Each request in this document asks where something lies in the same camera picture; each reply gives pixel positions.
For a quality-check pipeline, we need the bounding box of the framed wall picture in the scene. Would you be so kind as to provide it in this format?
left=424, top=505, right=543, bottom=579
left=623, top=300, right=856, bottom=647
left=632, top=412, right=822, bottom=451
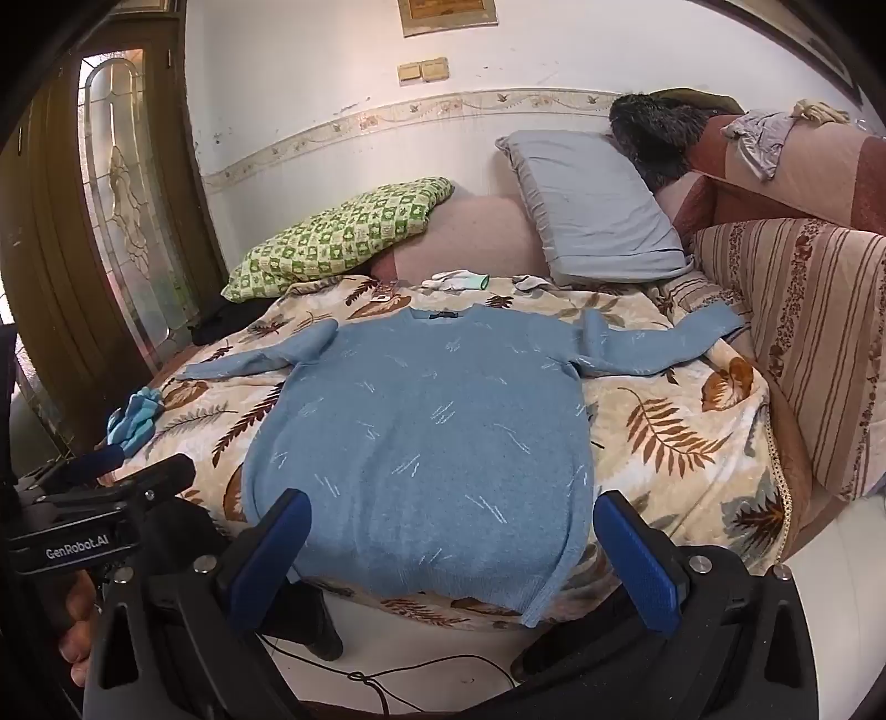
left=397, top=0, right=499, bottom=38

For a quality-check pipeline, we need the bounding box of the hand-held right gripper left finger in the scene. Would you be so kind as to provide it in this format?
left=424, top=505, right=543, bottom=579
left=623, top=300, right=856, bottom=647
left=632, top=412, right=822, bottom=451
left=89, top=488, right=326, bottom=720

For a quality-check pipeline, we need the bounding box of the wooden door with glass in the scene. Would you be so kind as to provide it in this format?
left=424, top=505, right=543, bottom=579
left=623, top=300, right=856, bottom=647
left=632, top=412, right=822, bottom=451
left=0, top=10, right=231, bottom=454

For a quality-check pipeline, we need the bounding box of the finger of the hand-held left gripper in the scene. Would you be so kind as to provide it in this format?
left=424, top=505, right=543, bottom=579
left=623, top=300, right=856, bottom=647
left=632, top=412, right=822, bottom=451
left=64, top=445, right=127, bottom=487
left=114, top=453, right=198, bottom=515

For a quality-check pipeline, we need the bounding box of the pink patchwork sofa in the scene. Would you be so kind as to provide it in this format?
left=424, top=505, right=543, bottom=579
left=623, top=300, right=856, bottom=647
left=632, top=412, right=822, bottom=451
left=654, top=114, right=886, bottom=240

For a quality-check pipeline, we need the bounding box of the striped sofa cushion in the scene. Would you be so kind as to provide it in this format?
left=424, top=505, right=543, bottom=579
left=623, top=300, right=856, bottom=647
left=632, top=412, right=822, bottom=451
left=692, top=218, right=886, bottom=503

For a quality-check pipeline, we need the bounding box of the dark furry cushion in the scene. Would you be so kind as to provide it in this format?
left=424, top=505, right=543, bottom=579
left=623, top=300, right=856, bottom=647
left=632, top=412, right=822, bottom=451
left=609, top=93, right=715, bottom=193

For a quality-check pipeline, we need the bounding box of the light blue small cloth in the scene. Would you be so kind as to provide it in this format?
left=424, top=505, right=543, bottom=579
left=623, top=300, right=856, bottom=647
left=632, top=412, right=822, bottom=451
left=105, top=388, right=168, bottom=458

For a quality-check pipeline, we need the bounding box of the green checkered pillow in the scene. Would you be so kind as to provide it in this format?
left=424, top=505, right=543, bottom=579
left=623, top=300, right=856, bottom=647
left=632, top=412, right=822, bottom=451
left=221, top=176, right=456, bottom=304

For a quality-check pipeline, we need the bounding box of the black cable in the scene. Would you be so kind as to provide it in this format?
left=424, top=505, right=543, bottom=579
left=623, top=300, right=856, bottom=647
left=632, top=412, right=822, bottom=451
left=259, top=633, right=519, bottom=716

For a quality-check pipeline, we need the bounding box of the grey pillow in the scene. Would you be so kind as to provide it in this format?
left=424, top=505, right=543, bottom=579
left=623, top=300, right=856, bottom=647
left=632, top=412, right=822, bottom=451
left=494, top=129, right=695, bottom=287

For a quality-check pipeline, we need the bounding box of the leaf print blanket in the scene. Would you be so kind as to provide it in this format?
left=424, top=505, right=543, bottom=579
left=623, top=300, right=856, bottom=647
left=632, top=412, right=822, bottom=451
left=114, top=272, right=795, bottom=632

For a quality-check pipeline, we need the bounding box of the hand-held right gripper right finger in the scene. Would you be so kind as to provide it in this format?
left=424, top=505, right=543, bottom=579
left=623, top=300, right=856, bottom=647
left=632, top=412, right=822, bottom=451
left=516, top=490, right=821, bottom=720

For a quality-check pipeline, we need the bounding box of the pink cloth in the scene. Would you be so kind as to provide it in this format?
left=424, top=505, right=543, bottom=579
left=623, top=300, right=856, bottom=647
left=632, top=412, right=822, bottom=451
left=370, top=194, right=556, bottom=286

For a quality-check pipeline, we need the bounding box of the grey cloth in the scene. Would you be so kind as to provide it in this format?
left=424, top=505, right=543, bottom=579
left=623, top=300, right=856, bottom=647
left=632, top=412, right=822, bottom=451
left=721, top=109, right=799, bottom=182

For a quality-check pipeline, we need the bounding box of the person's left hand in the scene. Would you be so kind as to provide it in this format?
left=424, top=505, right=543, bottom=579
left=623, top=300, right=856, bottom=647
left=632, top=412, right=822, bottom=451
left=59, top=571, right=102, bottom=688

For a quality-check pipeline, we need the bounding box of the blue knit sweater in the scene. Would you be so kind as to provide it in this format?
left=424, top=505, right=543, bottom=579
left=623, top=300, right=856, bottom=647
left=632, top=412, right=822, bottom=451
left=176, top=305, right=745, bottom=628

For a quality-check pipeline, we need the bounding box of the brown cloth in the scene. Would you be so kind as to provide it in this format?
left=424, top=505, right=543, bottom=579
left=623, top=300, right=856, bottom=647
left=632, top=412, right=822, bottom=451
left=651, top=88, right=746, bottom=116

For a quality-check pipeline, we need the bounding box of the pale yellow cloth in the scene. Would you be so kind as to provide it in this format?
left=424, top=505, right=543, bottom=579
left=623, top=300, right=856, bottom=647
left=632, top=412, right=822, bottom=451
left=792, top=99, right=851, bottom=126

